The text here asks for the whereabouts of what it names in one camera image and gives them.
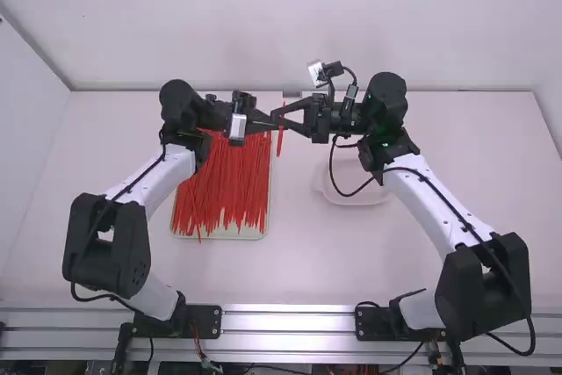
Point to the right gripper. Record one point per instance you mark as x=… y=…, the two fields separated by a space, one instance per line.
x=319 y=122

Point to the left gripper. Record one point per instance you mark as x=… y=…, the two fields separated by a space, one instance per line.
x=243 y=103

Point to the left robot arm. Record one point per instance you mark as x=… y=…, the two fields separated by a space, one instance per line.
x=153 y=177

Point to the white dish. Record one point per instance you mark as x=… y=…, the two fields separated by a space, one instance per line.
x=318 y=184

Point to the pale tray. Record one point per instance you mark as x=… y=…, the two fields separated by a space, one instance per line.
x=254 y=236

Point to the silver rails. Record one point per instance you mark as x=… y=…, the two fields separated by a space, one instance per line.
x=285 y=326

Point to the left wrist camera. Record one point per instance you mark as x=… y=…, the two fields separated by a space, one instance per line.
x=237 y=129

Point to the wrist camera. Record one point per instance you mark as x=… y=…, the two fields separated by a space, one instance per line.
x=237 y=129
x=315 y=73

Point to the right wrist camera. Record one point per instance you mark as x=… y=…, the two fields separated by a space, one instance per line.
x=315 y=73

